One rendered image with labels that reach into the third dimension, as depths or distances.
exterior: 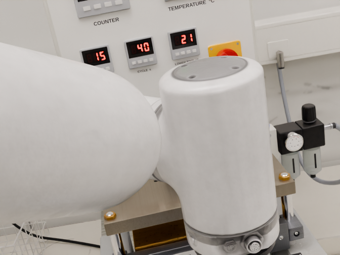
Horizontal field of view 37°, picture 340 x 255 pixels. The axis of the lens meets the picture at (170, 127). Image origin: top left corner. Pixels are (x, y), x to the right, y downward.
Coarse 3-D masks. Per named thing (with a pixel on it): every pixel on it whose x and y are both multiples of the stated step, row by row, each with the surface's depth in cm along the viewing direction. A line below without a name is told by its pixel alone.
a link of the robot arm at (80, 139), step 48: (0, 48) 22; (0, 96) 20; (48, 96) 23; (96, 96) 25; (144, 96) 46; (0, 144) 20; (48, 144) 22; (96, 144) 25; (144, 144) 28; (0, 192) 21; (48, 192) 23; (96, 192) 26
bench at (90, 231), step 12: (60, 228) 137; (72, 228) 136; (84, 228) 135; (96, 228) 134; (0, 240) 137; (24, 240) 135; (36, 240) 134; (48, 240) 133; (84, 240) 130; (96, 240) 129; (0, 252) 131; (24, 252) 130; (36, 252) 129; (48, 252) 128; (60, 252) 127; (72, 252) 126; (84, 252) 125; (96, 252) 124
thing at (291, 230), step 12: (288, 228) 71; (300, 228) 71; (276, 240) 72; (288, 240) 72; (132, 252) 71; (144, 252) 70; (156, 252) 70; (168, 252) 70; (180, 252) 70; (192, 252) 70
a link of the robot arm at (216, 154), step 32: (192, 64) 41; (224, 64) 40; (256, 64) 39; (160, 96) 40; (192, 96) 37; (224, 96) 37; (256, 96) 38; (160, 128) 42; (192, 128) 38; (224, 128) 37; (256, 128) 39; (160, 160) 42; (192, 160) 39; (224, 160) 38; (256, 160) 39; (192, 192) 41; (224, 192) 40; (256, 192) 40; (192, 224) 43; (224, 224) 41; (256, 224) 41
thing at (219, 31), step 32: (64, 0) 78; (96, 0) 78; (128, 0) 79; (160, 0) 80; (192, 0) 81; (224, 0) 81; (64, 32) 80; (96, 32) 80; (128, 32) 81; (160, 32) 82; (192, 32) 82; (224, 32) 83; (96, 64) 82; (128, 64) 83; (160, 64) 84
